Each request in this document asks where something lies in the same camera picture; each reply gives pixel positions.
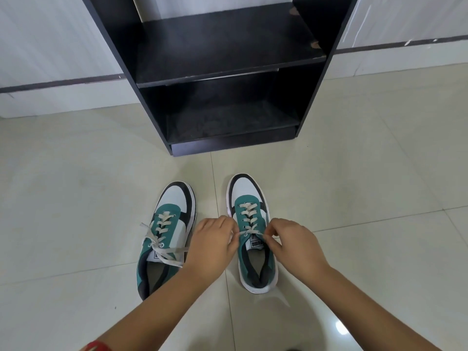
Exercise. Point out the person's right hand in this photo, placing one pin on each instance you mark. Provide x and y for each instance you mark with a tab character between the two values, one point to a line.
299	252

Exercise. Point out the person's left hand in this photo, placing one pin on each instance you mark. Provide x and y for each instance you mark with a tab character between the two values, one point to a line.
208	248

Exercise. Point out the person's left fingers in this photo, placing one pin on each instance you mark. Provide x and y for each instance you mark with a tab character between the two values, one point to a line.
228	230

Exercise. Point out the person's right fingers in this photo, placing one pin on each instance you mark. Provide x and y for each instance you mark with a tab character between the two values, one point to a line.
278	228

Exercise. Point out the green white black sneaker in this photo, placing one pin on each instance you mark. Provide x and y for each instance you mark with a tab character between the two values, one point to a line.
245	190
172	201

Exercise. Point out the person's left forearm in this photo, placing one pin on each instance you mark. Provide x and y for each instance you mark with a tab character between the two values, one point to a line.
153	310

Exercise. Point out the person's right forearm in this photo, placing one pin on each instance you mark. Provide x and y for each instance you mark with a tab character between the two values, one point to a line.
362	318

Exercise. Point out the red wrist band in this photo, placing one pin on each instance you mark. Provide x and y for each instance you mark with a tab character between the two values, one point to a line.
95	346

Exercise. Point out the black wooden shelf unit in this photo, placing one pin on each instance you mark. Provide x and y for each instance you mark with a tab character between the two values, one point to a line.
226	43

